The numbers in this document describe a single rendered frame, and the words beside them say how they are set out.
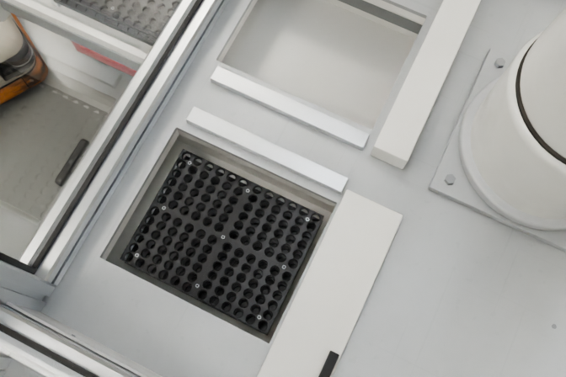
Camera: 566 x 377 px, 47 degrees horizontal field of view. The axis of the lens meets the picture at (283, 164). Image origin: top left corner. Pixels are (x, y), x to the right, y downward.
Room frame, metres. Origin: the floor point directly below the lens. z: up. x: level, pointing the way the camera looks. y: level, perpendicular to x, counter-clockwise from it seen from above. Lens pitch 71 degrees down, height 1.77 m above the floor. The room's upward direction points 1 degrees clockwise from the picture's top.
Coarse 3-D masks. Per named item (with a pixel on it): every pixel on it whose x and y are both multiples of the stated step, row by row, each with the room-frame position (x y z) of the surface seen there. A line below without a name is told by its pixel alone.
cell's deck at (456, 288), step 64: (256, 0) 0.55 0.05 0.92; (384, 0) 0.54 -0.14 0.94; (512, 0) 0.54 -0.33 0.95; (192, 64) 0.42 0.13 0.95; (192, 128) 0.33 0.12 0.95; (256, 128) 0.33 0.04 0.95; (448, 128) 0.34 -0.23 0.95; (128, 192) 0.23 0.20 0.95; (320, 192) 0.24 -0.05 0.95; (384, 192) 0.24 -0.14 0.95; (448, 256) 0.16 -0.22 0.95; (512, 256) 0.16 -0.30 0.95; (64, 320) 0.07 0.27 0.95; (128, 320) 0.07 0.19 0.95; (192, 320) 0.07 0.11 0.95; (384, 320) 0.08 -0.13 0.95; (448, 320) 0.08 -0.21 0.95; (512, 320) 0.08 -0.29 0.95
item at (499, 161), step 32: (544, 32) 0.35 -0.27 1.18; (512, 64) 0.35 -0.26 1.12; (544, 64) 0.30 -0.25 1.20; (480, 96) 0.37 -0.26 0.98; (512, 96) 0.30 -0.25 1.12; (544, 96) 0.27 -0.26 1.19; (480, 128) 0.31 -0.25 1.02; (512, 128) 0.27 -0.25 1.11; (544, 128) 0.25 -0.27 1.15; (448, 160) 0.29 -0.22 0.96; (480, 160) 0.27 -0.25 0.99; (512, 160) 0.25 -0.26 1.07; (544, 160) 0.23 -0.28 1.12; (448, 192) 0.24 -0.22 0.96; (480, 192) 0.24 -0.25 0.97; (512, 192) 0.23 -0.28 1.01; (544, 192) 0.21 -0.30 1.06; (512, 224) 0.20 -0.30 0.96; (544, 224) 0.20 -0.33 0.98
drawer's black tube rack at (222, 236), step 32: (192, 160) 0.30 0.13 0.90; (192, 192) 0.26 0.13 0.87; (224, 192) 0.25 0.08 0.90; (256, 192) 0.26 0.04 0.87; (160, 224) 0.21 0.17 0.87; (192, 224) 0.20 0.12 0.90; (224, 224) 0.20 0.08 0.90; (256, 224) 0.21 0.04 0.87; (288, 224) 0.21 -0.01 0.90; (320, 224) 0.22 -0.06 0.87; (128, 256) 0.16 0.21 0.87; (160, 256) 0.16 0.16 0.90; (192, 256) 0.17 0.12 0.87; (224, 256) 0.17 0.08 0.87; (256, 256) 0.16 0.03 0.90; (288, 256) 0.16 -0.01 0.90; (192, 288) 0.12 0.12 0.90; (224, 288) 0.12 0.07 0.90; (256, 288) 0.12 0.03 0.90; (288, 288) 0.12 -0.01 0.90; (256, 320) 0.08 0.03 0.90
